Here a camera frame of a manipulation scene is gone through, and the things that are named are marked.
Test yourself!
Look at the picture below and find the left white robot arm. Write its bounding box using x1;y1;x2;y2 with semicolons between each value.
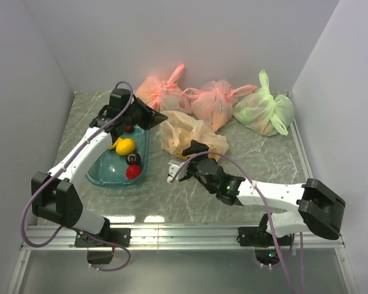
31;88;167;246

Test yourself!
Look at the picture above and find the red fake apple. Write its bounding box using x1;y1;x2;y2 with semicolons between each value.
126;164;142;180

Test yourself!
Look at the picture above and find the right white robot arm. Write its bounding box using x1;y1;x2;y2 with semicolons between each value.
167;140;346;245

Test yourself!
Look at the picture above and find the left pink tied bag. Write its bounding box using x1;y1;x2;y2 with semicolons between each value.
136;63;190;114

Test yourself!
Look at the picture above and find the aluminium rail frame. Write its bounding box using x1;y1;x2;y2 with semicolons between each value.
9;97;352;293

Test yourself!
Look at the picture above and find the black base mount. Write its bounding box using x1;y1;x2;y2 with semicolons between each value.
236;227;280;268
74;228;131;272

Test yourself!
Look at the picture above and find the teal plastic tray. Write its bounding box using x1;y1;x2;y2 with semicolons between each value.
85;126;150;189

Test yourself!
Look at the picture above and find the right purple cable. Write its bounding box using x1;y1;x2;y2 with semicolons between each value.
171;152;304;294

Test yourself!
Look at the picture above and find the dark purple fake mangosteen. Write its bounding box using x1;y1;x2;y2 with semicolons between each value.
125;152;142;166

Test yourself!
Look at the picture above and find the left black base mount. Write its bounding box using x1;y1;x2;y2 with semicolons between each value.
74;228;131;272

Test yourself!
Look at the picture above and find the orange printed plastic bag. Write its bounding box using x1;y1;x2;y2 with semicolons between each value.
159;111;229;159

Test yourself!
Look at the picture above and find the pink tied bag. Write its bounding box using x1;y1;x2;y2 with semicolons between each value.
182;80;257;131
136;63;190;114

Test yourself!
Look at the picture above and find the purple cable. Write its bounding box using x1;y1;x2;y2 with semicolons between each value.
20;80;134;272
171;152;304;294

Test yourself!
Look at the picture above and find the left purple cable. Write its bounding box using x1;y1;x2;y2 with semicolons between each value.
20;80;134;272

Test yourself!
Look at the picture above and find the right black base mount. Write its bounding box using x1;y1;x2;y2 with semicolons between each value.
236;227;280;268

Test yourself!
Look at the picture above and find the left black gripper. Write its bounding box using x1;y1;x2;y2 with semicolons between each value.
123;97;168;130

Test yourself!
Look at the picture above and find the middle pink tied bag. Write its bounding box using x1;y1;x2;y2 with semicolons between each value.
182;80;257;131

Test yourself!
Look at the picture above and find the yellow fake lemon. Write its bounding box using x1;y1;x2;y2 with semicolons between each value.
115;138;136;156

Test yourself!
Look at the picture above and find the green tied bag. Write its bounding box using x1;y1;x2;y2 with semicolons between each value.
233;70;294;137

